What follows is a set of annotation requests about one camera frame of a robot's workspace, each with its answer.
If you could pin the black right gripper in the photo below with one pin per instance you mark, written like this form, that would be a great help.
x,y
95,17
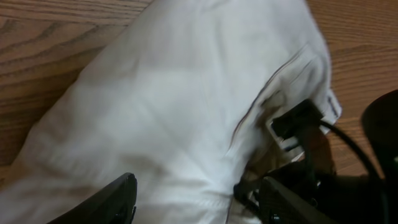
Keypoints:
x,y
314,179

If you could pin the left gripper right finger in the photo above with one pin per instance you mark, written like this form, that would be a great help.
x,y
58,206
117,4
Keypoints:
x,y
278,204

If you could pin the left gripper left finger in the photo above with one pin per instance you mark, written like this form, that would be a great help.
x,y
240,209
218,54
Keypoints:
x,y
114,204

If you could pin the beige cotton shorts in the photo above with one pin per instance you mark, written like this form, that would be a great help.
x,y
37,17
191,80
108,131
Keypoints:
x,y
181,99

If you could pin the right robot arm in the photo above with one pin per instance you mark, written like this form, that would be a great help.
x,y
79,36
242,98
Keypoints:
x,y
379,122

